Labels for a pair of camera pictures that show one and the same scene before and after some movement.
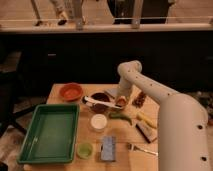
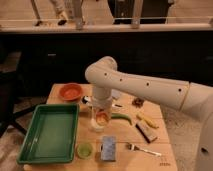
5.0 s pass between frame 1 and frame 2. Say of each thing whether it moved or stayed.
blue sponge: stayed
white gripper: moved
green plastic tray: stayed
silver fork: stayed
